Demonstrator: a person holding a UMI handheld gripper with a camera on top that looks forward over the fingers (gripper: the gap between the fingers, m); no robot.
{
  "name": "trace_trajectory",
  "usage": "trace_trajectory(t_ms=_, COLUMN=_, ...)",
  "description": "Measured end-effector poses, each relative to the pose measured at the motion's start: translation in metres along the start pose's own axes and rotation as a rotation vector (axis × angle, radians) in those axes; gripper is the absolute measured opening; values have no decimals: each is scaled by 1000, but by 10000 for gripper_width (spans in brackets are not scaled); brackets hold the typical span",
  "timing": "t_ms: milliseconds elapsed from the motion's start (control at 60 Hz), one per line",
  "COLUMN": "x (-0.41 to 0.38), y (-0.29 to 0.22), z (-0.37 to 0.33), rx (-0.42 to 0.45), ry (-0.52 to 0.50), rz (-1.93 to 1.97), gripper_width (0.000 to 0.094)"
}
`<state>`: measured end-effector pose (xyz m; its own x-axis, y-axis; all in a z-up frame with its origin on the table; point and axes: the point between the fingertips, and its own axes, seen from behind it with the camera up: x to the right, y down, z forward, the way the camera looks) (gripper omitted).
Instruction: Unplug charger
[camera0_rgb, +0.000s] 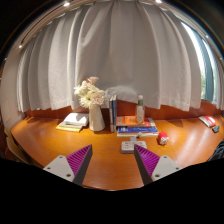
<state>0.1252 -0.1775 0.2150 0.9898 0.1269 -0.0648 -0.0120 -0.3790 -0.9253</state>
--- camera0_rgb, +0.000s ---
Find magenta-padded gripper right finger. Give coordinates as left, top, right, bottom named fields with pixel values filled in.
left=133, top=143, right=183, bottom=187

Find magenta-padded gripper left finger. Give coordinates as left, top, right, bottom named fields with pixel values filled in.
left=43, top=143, right=94, bottom=187

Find large white book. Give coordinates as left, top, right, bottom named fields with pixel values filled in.
left=116, top=132, right=160, bottom=138

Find grey power strip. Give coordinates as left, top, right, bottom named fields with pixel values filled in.
left=120, top=140, right=148, bottom=155

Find yellow book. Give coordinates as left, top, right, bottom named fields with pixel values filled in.
left=55, top=122, right=84, bottom=133

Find red and white book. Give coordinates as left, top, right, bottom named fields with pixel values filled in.
left=143, top=117, right=157, bottom=129

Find blue flat book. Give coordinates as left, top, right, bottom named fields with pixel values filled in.
left=116, top=125, right=159, bottom=135

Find white paperback book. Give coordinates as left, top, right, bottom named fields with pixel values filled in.
left=63, top=112, right=90, bottom=128

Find clear drink bottle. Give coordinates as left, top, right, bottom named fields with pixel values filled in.
left=135, top=94, right=146, bottom=125

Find white vase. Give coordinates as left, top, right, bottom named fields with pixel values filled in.
left=88, top=103, right=106, bottom=133

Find orange book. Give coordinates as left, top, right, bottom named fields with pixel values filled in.
left=115, top=115, right=138, bottom=128

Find red booklet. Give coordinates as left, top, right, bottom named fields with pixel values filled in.
left=198, top=115, right=218, bottom=128

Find dark blue thin book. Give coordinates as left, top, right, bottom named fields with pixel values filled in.
left=108, top=96, right=114, bottom=133

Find blue starry-cover book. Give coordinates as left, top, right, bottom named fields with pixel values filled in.
left=112, top=94, right=118, bottom=133

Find white and pink flower bouquet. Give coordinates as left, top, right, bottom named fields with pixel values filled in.
left=73, top=76, right=106, bottom=109

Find window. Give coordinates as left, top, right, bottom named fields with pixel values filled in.
left=181, top=21, right=218, bottom=103

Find white curtain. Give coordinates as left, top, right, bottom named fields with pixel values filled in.
left=0, top=0, right=224, bottom=113

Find recessed ceiling lights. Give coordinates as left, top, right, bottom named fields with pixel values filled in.
left=18, top=0, right=211, bottom=49

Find white power strip cable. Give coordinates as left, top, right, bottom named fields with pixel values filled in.
left=129, top=133, right=144, bottom=143

